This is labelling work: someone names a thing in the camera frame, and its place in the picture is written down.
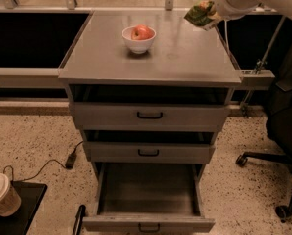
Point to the red apple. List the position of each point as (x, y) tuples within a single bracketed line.
[(141, 32)]

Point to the paper coffee cup with lid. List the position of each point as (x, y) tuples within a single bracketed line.
[(10, 200)]

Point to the black power adapter with cable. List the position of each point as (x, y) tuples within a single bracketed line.
[(68, 165)]

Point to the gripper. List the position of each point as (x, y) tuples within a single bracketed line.
[(230, 4)]

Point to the bottom grey drawer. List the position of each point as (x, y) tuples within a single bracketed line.
[(148, 199)]

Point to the grey drawer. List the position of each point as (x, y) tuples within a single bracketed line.
[(148, 199), (154, 108), (172, 147)]

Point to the white ceramic bowl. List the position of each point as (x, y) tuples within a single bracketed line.
[(137, 46)]

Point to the top grey drawer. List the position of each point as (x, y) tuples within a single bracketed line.
[(154, 108)]

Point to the black office chair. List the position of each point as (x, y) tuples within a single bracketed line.
[(279, 125)]

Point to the green jalapeno chip bag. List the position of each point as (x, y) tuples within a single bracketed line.
[(197, 17)]

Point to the grey drawer cabinet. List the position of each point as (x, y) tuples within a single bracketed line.
[(180, 56)]

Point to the black handle bar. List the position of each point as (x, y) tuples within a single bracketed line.
[(78, 220)]

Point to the black side table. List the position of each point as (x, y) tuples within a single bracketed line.
[(31, 196)]

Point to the middle grey drawer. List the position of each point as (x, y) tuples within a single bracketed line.
[(172, 147)]

